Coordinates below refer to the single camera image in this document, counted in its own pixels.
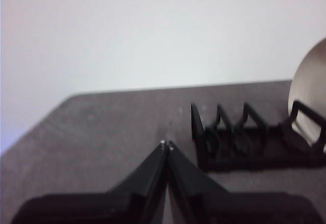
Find white plate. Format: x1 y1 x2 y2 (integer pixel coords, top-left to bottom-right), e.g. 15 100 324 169
287 37 326 147

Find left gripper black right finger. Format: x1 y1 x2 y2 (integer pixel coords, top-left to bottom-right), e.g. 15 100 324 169
167 140 323 224

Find black plate rack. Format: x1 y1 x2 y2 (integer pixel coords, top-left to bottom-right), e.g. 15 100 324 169
190 100 326 173

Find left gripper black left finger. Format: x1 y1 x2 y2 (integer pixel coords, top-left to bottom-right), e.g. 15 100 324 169
11 142 168 224

